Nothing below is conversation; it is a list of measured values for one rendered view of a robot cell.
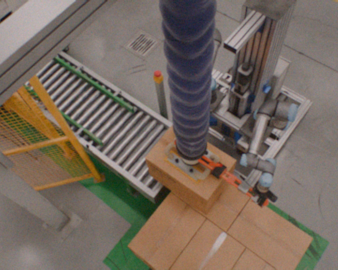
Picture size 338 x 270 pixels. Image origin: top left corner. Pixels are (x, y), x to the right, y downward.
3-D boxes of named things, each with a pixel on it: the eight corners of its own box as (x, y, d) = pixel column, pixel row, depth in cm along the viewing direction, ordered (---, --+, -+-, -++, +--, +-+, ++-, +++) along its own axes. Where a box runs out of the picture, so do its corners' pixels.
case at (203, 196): (149, 175, 321) (144, 157, 285) (176, 142, 334) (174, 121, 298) (206, 215, 301) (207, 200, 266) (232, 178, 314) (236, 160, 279)
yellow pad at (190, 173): (163, 159, 283) (162, 157, 279) (171, 150, 286) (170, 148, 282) (198, 185, 272) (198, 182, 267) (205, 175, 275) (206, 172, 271)
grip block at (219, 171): (210, 173, 265) (210, 170, 259) (218, 164, 268) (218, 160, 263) (219, 180, 262) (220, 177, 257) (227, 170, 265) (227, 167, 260)
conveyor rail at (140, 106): (39, 47, 433) (32, 36, 417) (42, 45, 435) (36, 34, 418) (194, 151, 358) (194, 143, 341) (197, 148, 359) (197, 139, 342)
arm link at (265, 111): (261, 92, 235) (239, 163, 227) (278, 97, 233) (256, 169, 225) (259, 98, 246) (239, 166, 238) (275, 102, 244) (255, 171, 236)
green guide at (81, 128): (-7, 74, 400) (-11, 69, 392) (0, 68, 403) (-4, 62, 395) (96, 152, 348) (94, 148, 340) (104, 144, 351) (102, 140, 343)
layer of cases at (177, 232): (134, 253, 342) (127, 245, 306) (196, 174, 374) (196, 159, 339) (241, 343, 303) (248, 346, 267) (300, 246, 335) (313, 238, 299)
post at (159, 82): (161, 128, 418) (152, 76, 330) (165, 124, 421) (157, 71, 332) (166, 130, 416) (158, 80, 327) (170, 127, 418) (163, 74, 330)
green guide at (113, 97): (29, 43, 417) (26, 38, 409) (35, 38, 421) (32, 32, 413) (132, 113, 365) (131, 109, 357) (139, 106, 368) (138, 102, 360)
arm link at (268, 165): (261, 154, 230) (256, 169, 225) (278, 159, 227) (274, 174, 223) (258, 159, 237) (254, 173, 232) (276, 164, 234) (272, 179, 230)
